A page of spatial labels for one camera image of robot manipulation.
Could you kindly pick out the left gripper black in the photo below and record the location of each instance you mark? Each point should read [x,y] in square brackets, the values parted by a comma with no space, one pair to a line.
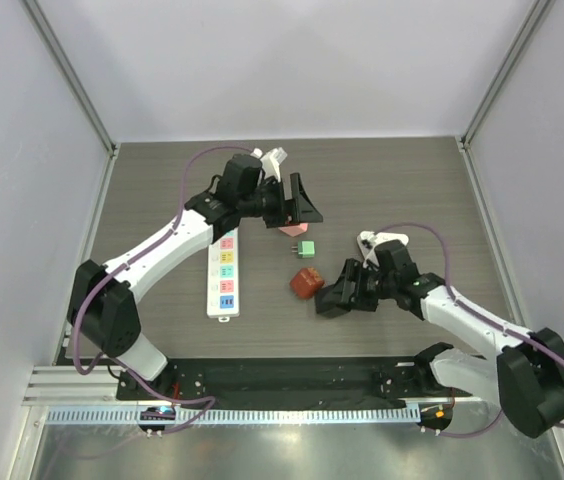
[285,212]

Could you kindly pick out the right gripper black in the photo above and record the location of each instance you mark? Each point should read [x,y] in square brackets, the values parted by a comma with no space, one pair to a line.
[355,285]

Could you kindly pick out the pink cube plug adapter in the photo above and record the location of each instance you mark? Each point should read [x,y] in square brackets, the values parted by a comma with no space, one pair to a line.
[294,230]

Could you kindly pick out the red-brown cube plug adapter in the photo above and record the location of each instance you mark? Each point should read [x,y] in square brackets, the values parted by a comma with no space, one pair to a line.
[306,283]

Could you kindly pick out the green cube plug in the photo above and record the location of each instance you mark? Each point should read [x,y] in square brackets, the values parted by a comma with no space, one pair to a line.
[305,249]

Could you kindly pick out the white triangular socket base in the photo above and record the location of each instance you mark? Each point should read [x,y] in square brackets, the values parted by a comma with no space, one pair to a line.
[367,242]

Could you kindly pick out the white power strip coloured sockets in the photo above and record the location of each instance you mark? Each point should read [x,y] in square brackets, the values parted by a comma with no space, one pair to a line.
[223,291]

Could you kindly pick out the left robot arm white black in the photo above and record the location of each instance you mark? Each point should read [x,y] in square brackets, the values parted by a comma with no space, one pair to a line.
[104,299]

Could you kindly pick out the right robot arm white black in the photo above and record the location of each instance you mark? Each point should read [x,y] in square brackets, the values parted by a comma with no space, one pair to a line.
[515,369]

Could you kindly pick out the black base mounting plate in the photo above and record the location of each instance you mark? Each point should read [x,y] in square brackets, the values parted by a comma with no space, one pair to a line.
[392,377]

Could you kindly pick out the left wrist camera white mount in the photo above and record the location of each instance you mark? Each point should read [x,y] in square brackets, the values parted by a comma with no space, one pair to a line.
[270,162]

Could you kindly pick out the slotted cable duct strip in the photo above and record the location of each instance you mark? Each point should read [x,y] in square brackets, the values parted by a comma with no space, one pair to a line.
[162,415]

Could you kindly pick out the aluminium rail front frame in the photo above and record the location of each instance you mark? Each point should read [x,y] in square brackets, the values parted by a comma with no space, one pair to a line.
[63,385]

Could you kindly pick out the right aluminium frame post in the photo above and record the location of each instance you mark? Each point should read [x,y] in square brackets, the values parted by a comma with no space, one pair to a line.
[532,21]

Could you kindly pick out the aluminium frame post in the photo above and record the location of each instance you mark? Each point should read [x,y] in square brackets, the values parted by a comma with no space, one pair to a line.
[59,56]
[532,21]

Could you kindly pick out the left aluminium frame post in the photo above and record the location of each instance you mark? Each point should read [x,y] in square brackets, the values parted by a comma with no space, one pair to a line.
[59,56]

